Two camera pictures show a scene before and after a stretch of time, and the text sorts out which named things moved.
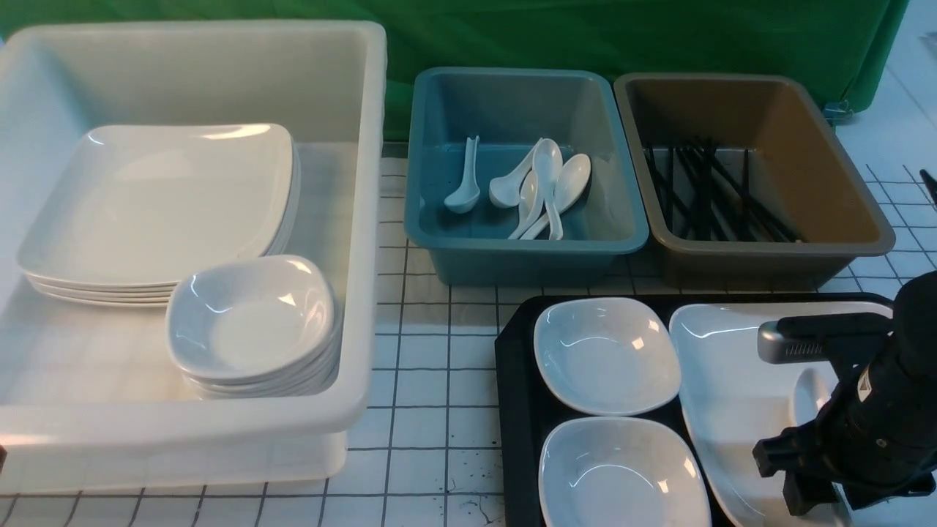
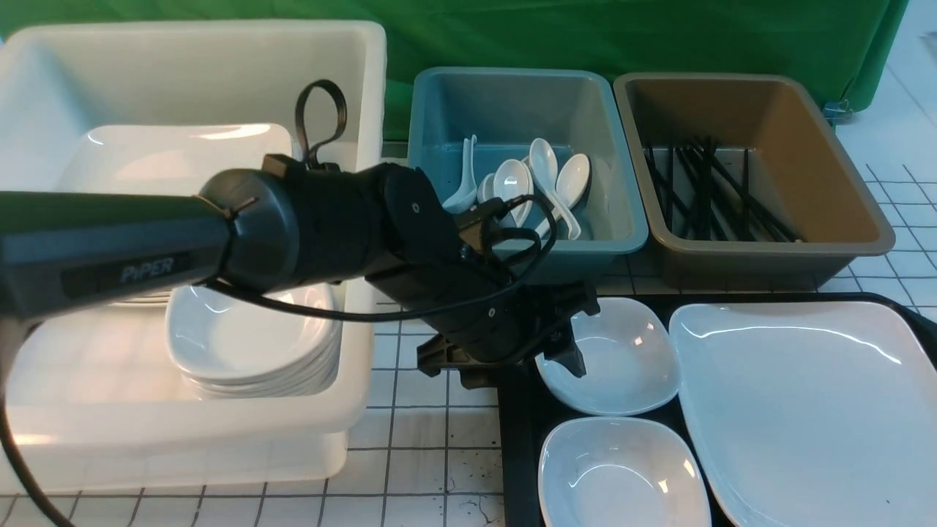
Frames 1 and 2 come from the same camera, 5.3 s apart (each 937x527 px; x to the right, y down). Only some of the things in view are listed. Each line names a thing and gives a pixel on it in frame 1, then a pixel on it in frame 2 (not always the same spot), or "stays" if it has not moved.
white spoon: x=468 y=195 stays
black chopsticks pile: x=703 y=200 stays
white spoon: x=505 y=191 -> x=485 y=189
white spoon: x=812 y=394 -> x=513 y=178
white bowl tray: x=608 y=471 stays
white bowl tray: x=607 y=357 stays
